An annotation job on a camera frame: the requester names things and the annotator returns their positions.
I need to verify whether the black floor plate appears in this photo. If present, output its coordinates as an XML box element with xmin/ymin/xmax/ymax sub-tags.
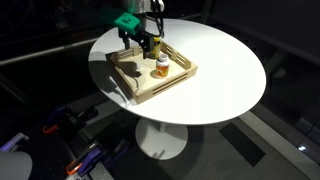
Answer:
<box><xmin>218</xmin><ymin>121</ymin><xmax>267</xmax><ymax>168</ymax></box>

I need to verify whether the light wooden slatted tray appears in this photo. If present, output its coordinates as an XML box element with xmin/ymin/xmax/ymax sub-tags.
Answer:
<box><xmin>109</xmin><ymin>39</ymin><xmax>199</xmax><ymax>104</ymax></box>

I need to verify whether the grey rounded object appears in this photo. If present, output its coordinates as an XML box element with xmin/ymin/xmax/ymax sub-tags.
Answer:
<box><xmin>0</xmin><ymin>150</ymin><xmax>34</xmax><ymax>180</ymax></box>

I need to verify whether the purple grey clamp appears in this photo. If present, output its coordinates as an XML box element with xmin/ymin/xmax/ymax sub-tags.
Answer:
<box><xmin>0</xmin><ymin>132</ymin><xmax>30</xmax><ymax>153</ymax></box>

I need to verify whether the white bottle cap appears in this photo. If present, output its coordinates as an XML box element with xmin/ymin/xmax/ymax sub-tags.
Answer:
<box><xmin>132</xmin><ymin>61</ymin><xmax>143</xmax><ymax>72</ymax></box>

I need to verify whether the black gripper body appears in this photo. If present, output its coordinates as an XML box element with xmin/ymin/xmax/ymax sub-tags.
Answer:
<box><xmin>129</xmin><ymin>27</ymin><xmax>155</xmax><ymax>45</ymax></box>

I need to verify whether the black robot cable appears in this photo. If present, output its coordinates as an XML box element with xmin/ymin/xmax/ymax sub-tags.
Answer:
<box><xmin>149</xmin><ymin>0</ymin><xmax>166</xmax><ymax>38</ymax></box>

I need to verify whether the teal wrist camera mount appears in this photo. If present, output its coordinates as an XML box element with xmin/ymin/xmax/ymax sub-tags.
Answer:
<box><xmin>98</xmin><ymin>7</ymin><xmax>142</xmax><ymax>36</ymax></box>

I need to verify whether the brown bottle yellow cap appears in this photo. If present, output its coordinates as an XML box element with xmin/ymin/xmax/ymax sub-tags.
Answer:
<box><xmin>148</xmin><ymin>35</ymin><xmax>162</xmax><ymax>60</ymax></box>

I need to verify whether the white pedestal table base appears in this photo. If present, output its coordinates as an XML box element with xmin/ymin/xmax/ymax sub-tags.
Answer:
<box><xmin>134</xmin><ymin>116</ymin><xmax>189</xmax><ymax>161</ymax></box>

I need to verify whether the grey metal rail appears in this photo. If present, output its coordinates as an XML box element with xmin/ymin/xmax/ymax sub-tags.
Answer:
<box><xmin>0</xmin><ymin>37</ymin><xmax>100</xmax><ymax>67</ymax></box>

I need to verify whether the white bottle orange label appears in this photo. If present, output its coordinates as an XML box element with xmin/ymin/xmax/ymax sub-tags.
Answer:
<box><xmin>155</xmin><ymin>53</ymin><xmax>171</xmax><ymax>80</ymax></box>

